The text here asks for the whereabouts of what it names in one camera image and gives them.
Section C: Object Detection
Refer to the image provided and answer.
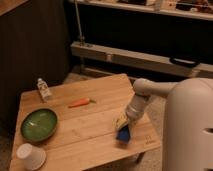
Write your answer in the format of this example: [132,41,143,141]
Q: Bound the grey metal rail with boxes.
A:
[70,41,213,78]

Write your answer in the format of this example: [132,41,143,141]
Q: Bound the white paper cup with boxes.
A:
[16,143,46,171]

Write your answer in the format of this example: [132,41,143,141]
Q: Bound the orange carrot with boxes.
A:
[68,98,96,108]

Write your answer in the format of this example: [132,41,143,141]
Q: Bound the small white bottle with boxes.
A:
[37,78,52,101]

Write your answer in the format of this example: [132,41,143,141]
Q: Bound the black handle on rail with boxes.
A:
[169,57,200,68]

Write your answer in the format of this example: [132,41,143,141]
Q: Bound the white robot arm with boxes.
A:
[125,78,213,171]

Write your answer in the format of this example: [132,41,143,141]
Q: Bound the metal pole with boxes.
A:
[74,0,85,46]

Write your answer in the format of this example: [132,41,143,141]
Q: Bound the wooden table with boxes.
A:
[16,74,161,171]

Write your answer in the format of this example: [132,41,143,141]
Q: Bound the green bowl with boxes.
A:
[20,108,58,143]

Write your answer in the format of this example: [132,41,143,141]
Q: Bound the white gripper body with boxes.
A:
[125,104,145,121]

